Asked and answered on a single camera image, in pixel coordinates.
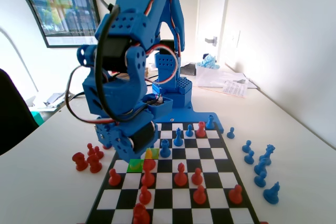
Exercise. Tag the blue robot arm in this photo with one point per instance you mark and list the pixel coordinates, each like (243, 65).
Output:
(157, 11)

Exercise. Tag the black and white chessboard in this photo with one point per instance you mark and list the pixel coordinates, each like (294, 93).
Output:
(210, 153)

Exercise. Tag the red queen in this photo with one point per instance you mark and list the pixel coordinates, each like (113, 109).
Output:
(106, 146)

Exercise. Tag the red bishop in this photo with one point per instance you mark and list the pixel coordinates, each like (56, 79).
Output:
(180, 178)
(149, 153)

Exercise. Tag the blue rook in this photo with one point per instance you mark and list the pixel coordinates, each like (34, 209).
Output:
(209, 123)
(165, 150)

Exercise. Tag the blue pawn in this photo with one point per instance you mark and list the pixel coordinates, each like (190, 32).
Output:
(249, 158)
(246, 147)
(230, 133)
(189, 132)

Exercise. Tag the red rook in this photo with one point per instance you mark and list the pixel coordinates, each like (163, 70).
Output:
(141, 214)
(200, 129)

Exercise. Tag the grey crumpled papers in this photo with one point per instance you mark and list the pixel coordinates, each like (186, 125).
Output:
(56, 99)

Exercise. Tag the teal box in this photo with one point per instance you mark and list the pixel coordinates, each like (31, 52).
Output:
(36, 117)

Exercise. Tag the blue plush toy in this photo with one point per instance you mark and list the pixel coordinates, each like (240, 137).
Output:
(208, 61)

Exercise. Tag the printed paper sheets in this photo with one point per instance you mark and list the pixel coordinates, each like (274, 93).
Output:
(235, 89)

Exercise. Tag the black chair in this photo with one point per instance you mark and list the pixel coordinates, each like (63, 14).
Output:
(13, 119)

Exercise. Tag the blue queen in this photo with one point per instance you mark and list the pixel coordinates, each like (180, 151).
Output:
(267, 155)

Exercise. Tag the framed map poster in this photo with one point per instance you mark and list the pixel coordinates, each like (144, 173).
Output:
(65, 11)

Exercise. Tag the blue gripper camera housing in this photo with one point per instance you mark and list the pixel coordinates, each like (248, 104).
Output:
(164, 108)

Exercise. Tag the blue base plate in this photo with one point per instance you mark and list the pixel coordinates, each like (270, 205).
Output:
(194, 116)

